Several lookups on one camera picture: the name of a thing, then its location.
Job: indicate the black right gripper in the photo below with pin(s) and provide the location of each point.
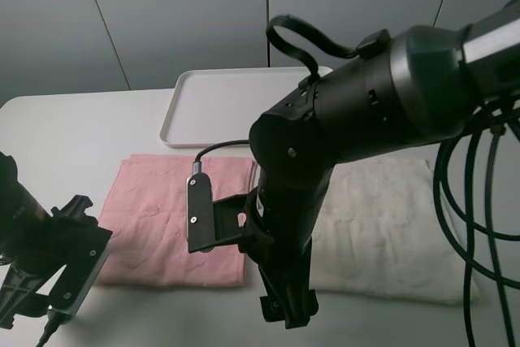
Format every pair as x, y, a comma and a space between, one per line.
282, 211

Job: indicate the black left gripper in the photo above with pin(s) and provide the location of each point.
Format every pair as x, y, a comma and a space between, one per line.
36, 259

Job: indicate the pink towel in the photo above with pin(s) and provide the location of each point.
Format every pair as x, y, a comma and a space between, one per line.
146, 212

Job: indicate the cream white towel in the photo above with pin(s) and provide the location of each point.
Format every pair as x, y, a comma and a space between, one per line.
377, 234

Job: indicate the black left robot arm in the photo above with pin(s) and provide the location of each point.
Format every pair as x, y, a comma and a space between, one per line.
18, 207

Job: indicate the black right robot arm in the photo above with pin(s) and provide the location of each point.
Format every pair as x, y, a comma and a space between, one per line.
387, 94

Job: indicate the white rectangular plastic tray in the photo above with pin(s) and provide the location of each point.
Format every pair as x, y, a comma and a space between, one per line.
211, 106

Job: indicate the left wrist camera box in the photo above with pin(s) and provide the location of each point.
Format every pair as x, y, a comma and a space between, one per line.
84, 257

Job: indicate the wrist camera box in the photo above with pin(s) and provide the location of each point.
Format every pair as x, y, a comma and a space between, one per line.
211, 223
84, 257

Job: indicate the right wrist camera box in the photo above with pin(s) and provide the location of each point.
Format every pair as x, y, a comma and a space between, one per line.
211, 223

